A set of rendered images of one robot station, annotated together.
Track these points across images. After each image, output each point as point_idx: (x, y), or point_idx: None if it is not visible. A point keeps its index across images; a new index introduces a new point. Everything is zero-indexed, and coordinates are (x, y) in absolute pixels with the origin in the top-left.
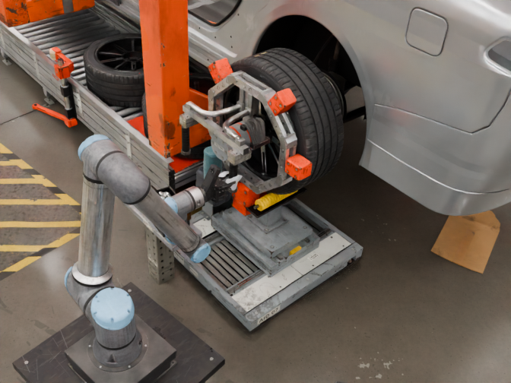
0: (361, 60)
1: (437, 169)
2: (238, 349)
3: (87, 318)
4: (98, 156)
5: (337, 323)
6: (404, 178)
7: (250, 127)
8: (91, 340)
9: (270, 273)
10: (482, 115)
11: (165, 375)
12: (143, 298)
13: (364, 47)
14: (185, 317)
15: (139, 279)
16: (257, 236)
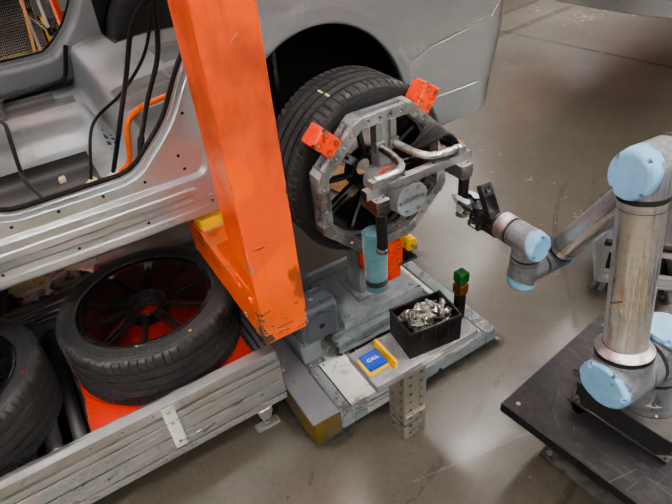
0: (386, 27)
1: (475, 69)
2: (518, 351)
3: (579, 449)
4: None
5: (472, 275)
6: (451, 106)
7: (446, 131)
8: (647, 415)
9: None
10: None
11: None
12: (528, 387)
13: (387, 10)
14: (478, 398)
15: (415, 451)
16: (393, 294)
